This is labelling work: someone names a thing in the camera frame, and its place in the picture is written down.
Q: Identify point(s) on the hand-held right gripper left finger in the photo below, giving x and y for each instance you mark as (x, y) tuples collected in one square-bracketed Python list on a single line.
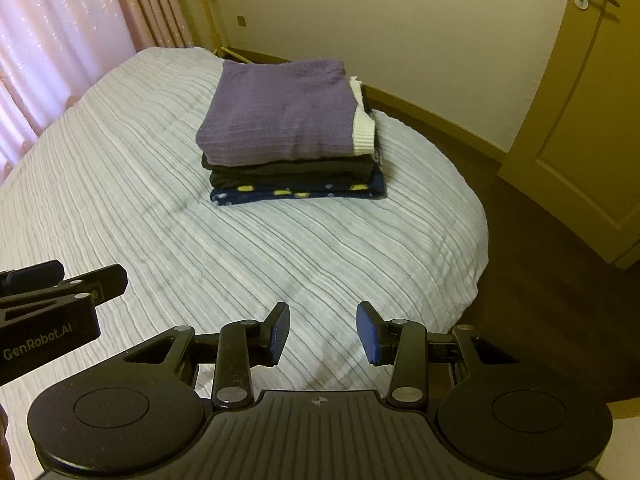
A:
[(281, 335)]

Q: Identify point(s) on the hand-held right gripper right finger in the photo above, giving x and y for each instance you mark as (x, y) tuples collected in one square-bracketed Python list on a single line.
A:
[(369, 332)]

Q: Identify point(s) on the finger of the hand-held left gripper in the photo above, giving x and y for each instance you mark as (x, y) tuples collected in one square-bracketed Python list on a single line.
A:
[(100, 282), (35, 274)]

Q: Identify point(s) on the purple cardigan with cream trim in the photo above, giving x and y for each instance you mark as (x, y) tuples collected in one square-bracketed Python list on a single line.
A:
[(280, 110)]

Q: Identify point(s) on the person's left forearm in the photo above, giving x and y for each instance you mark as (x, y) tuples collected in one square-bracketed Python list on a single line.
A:
[(4, 440)]

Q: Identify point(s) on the bed with striped grey bedspread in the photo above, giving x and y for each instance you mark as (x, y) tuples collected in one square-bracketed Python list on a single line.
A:
[(200, 260)]

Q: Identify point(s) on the navy patterned folded garment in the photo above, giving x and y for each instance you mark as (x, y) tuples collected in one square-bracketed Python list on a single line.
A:
[(300, 194)]

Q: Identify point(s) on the white sheer curtain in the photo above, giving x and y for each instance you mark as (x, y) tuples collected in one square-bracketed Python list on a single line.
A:
[(55, 60)]

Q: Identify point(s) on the pink curtain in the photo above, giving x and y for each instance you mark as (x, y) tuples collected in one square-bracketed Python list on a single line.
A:
[(150, 5)]

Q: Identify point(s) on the yellow wooden door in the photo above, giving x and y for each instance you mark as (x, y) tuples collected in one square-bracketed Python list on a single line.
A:
[(580, 135)]

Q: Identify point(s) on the wall socket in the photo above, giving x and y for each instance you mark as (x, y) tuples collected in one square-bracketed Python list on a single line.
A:
[(241, 20)]

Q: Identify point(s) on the yellow wooden post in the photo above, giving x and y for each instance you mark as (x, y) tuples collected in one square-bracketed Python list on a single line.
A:
[(210, 5)]

